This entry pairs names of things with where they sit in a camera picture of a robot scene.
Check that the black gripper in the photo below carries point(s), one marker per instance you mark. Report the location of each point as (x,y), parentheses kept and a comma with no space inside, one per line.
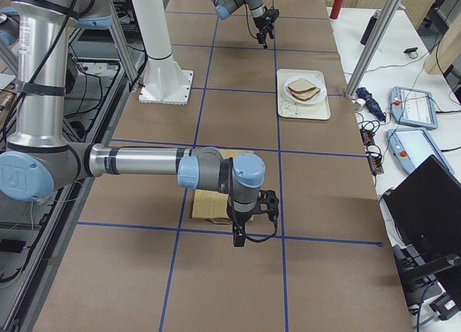
(261,24)
(240,220)

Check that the bread slice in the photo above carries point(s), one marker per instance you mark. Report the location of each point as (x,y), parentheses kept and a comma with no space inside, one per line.
(305,96)
(301,85)

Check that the white round plate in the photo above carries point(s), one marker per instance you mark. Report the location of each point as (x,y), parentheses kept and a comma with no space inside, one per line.
(316,80)

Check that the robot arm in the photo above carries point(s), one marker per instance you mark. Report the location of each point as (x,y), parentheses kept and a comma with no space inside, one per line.
(38,160)
(225,8)

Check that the bread slice on plate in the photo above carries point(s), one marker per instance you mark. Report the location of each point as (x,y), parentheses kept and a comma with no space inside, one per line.
(305,96)

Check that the wooden cutting board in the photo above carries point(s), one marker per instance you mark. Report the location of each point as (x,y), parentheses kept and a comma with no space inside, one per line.
(210,206)

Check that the cream bear serving tray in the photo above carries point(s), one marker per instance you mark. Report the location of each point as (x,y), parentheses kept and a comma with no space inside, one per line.
(290,109)

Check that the red water bottle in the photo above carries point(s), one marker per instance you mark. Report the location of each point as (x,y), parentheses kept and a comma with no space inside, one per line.
(336,8)

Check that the black water bottle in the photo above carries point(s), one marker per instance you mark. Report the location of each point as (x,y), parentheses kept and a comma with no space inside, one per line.
(369,28)

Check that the small metal cup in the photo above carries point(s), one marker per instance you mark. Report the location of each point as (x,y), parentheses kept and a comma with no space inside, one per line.
(359,104)

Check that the folded dark blue umbrella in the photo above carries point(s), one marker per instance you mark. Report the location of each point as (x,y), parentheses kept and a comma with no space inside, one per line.
(371,104)

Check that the far teach pendant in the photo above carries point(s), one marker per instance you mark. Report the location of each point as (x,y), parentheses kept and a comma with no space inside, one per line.
(413,107)

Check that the teach pendant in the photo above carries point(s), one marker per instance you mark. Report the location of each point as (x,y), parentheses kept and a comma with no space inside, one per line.
(413,107)
(412,146)

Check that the black monitor stand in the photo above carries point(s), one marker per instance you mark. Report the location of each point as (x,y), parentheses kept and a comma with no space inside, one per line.
(415,274)

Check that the near teach pendant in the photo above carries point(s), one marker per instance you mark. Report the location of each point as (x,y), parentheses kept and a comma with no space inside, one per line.
(412,146)

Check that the black laptop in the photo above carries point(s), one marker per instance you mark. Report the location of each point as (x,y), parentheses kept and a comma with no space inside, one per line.
(426,209)

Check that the aluminium frame post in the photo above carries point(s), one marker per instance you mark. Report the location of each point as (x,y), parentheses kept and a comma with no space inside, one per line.
(386,15)

